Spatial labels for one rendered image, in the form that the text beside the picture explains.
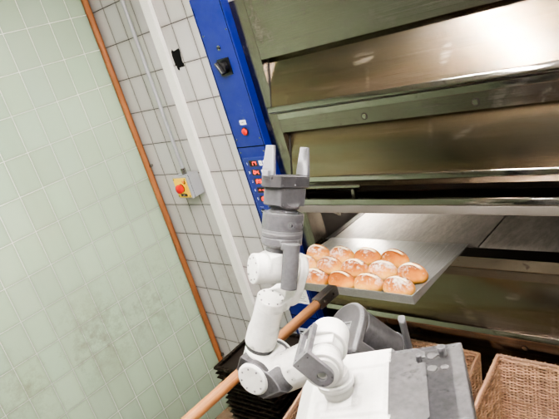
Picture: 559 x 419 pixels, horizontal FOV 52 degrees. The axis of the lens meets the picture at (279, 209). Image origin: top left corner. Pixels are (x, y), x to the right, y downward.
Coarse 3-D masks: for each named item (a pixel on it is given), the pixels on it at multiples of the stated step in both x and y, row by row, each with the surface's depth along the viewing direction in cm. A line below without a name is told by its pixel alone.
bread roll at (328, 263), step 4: (324, 256) 191; (328, 256) 190; (320, 260) 190; (324, 260) 188; (328, 260) 188; (332, 260) 187; (336, 260) 187; (320, 264) 189; (324, 264) 188; (328, 264) 187; (332, 264) 187; (336, 264) 187; (340, 264) 187; (320, 268) 189; (324, 268) 188; (328, 268) 187; (332, 268) 187; (336, 268) 186; (340, 268) 187; (328, 272) 187
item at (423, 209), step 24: (312, 192) 210; (336, 192) 201; (360, 192) 193; (384, 192) 186; (408, 192) 179; (432, 192) 173; (456, 192) 167; (480, 192) 162; (504, 192) 157; (528, 192) 152; (552, 192) 147
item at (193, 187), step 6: (180, 174) 248; (186, 174) 243; (192, 174) 242; (198, 174) 244; (174, 180) 246; (180, 180) 243; (186, 180) 240; (192, 180) 242; (198, 180) 244; (186, 186) 242; (192, 186) 242; (198, 186) 244; (186, 192) 243; (192, 192) 242; (198, 192) 244
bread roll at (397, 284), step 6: (396, 276) 163; (384, 282) 165; (390, 282) 162; (396, 282) 161; (402, 282) 161; (408, 282) 161; (384, 288) 164; (390, 288) 162; (396, 288) 161; (402, 288) 160; (408, 288) 160; (414, 288) 161; (408, 294) 160
